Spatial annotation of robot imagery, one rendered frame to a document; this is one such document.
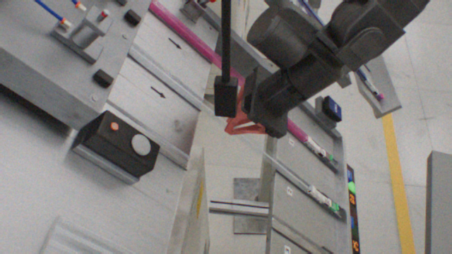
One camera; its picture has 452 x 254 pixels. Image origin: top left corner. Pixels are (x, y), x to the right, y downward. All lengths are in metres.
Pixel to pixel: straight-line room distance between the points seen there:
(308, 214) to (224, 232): 0.88
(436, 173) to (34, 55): 0.96
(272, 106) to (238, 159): 1.24
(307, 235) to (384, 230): 1.01
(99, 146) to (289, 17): 0.26
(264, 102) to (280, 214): 0.20
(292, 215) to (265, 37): 0.33
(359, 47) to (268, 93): 0.14
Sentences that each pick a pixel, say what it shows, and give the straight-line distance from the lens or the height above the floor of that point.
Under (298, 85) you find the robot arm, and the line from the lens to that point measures 0.55.
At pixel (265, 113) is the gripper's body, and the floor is 1.02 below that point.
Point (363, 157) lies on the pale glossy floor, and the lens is 1.90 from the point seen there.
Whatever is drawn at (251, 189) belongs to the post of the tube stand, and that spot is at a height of 0.01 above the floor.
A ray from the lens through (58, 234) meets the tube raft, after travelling 0.42.
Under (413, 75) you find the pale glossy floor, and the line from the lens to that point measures 2.38.
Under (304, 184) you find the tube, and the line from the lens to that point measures 0.76.
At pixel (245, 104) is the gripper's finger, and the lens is 0.58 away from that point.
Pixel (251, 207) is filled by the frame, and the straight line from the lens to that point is 1.30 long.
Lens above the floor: 1.44
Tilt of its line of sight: 49 degrees down
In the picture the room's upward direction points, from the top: straight up
